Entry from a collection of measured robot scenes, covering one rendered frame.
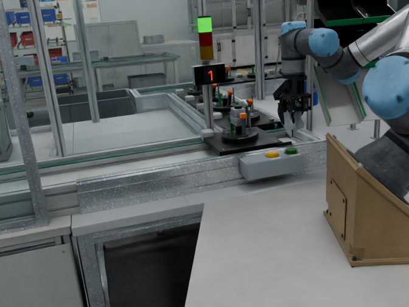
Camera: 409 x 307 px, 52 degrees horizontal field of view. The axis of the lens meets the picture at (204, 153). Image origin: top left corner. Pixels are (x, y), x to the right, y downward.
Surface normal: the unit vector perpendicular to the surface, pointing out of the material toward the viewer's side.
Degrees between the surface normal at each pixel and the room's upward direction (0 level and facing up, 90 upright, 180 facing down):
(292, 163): 90
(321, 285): 0
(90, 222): 0
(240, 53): 90
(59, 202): 90
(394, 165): 62
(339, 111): 45
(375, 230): 90
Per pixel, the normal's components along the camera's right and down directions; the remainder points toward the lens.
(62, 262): 0.28, 0.29
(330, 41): 0.48, 0.25
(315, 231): -0.07, -0.95
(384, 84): -0.77, -0.31
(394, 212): -0.03, 0.33
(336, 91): 0.03, -0.45
